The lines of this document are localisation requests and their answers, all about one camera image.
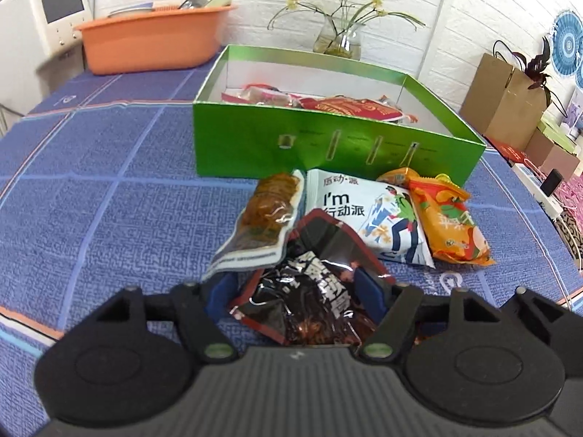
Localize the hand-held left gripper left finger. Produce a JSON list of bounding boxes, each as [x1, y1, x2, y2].
[[73, 275, 238, 361]]

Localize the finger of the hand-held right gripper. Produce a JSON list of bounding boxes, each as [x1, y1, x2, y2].
[[498, 286, 583, 356]]

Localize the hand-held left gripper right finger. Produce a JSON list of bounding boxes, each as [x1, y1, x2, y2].
[[353, 268, 506, 360]]

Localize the black red snack packet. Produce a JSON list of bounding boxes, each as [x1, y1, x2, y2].
[[228, 209, 397, 347]]

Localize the white snack packet with figure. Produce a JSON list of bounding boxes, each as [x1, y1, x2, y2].
[[303, 169, 435, 268]]

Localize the clear brown meat packet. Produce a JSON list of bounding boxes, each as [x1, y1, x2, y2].
[[200, 169, 306, 283]]

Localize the large orange snack packet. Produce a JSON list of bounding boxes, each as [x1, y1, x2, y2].
[[407, 174, 496, 267]]

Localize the small yellow-orange snack packet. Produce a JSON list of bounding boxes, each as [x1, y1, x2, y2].
[[377, 167, 424, 188]]

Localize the green cardboard box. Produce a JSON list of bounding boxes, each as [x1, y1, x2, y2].
[[192, 44, 487, 188]]

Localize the dark red nut pouch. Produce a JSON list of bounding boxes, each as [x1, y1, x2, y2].
[[301, 95, 406, 123]]

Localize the clear red sausage packet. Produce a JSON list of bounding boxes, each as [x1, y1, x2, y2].
[[222, 84, 301, 107]]

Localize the dark patterned cloth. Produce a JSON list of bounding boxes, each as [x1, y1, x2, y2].
[[553, 209, 583, 274]]

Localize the pink floral cloth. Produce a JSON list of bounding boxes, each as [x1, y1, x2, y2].
[[558, 177, 583, 210]]

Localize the black power adapter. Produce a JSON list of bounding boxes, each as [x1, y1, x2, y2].
[[540, 168, 564, 196]]

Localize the white power strip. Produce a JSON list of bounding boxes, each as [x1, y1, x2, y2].
[[512, 159, 566, 219]]

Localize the blue checked tablecloth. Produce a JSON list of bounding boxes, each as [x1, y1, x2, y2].
[[0, 61, 583, 420]]

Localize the small cardboard box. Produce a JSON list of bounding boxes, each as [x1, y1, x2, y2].
[[526, 130, 581, 180]]

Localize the red booklet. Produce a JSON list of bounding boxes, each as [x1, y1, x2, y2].
[[487, 137, 529, 165]]

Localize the flat green box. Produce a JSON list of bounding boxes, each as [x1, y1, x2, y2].
[[537, 116, 583, 153]]

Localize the photo cards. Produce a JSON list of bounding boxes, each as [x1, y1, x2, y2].
[[562, 100, 583, 137]]

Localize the brown paper bag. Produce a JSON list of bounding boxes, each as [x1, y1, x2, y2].
[[460, 52, 547, 149]]

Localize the glass vase with green plant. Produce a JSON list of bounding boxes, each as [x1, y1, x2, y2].
[[266, 0, 426, 61]]

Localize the purple leaf plant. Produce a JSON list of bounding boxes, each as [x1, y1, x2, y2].
[[492, 36, 568, 110]]

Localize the orange plastic basin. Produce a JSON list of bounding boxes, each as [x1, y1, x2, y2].
[[75, 4, 238, 76]]

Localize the large blue paper fan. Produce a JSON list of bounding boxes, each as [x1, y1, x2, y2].
[[550, 9, 583, 76]]

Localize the white appliance with screen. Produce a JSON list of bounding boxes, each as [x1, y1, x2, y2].
[[0, 0, 92, 114]]

